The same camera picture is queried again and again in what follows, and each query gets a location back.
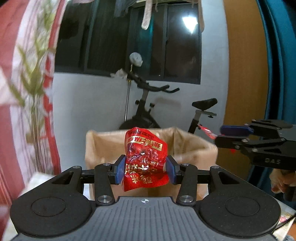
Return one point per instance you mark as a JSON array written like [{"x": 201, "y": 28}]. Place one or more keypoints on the wooden door panel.
[{"x": 248, "y": 71}]

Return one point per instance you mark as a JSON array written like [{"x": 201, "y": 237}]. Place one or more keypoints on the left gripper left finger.
[{"x": 106, "y": 175}]

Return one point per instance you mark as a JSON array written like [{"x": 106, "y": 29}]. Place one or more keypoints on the white cloth on bike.
[{"x": 136, "y": 59}]

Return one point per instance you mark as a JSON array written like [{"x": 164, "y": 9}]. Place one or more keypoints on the plastic-lined cardboard box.
[{"x": 184, "y": 147}]

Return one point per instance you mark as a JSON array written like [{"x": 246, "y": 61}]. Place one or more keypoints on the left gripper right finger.
[{"x": 185, "y": 176}]

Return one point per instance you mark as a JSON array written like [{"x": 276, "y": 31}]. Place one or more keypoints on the small red sachet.
[{"x": 210, "y": 134}]

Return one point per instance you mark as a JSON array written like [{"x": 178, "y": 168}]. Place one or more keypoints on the dark window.
[{"x": 93, "y": 41}]

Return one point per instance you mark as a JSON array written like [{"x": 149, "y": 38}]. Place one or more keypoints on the red printed curtain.
[{"x": 29, "y": 34}]

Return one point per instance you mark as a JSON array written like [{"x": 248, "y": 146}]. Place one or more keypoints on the person's right hand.
[{"x": 280, "y": 182}]

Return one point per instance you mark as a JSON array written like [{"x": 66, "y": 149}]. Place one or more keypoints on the red snack packet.
[{"x": 145, "y": 159}]

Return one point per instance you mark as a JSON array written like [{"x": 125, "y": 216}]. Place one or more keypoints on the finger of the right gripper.
[
  {"x": 229, "y": 142},
  {"x": 228, "y": 130}
]

